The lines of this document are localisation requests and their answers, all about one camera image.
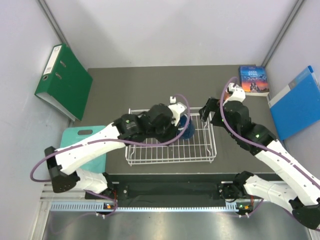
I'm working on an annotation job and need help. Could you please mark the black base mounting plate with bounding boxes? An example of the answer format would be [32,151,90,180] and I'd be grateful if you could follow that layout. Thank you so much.
[84,173,266,208]

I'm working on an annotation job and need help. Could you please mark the orange patterned mug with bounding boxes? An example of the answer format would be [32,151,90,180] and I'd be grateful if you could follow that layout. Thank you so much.
[223,91,232,102]

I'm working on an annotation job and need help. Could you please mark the Jane Eyre book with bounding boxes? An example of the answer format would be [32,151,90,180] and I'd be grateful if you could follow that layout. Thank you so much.
[238,65,270,97]

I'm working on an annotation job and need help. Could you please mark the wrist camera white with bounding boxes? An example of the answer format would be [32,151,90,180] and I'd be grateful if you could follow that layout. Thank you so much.
[225,83,246,103]
[168,96,187,127]

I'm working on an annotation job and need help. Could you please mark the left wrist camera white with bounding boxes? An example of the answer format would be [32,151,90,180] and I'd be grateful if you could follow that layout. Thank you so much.
[168,96,187,127]

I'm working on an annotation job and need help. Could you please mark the teal cutting board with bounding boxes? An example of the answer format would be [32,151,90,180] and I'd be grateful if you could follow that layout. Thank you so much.
[60,125,107,174]

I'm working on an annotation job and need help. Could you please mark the white wire dish rack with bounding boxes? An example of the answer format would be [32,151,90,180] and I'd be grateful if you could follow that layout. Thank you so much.
[125,107,217,166]

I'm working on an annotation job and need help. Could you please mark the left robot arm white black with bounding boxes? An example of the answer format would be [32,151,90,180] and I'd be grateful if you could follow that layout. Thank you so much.
[45,103,186,199]

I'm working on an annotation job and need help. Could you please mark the green lever arch binder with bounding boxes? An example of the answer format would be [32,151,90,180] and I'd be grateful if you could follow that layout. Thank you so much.
[34,44,93,122]

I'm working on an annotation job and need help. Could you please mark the dark blue mug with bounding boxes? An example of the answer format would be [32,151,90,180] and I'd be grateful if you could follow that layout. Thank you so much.
[176,114,195,140]

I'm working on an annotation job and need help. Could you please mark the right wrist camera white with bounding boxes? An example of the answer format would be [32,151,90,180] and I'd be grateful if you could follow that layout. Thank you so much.
[225,83,246,103]

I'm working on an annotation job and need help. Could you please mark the white slotted cable duct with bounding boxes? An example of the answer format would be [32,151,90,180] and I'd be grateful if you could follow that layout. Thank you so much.
[49,201,253,213]

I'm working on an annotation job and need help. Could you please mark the blue folder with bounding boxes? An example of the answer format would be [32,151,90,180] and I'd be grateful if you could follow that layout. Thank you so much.
[268,65,320,141]

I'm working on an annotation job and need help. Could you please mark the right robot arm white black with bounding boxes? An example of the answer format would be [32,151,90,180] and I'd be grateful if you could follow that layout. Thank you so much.
[199,97,320,231]

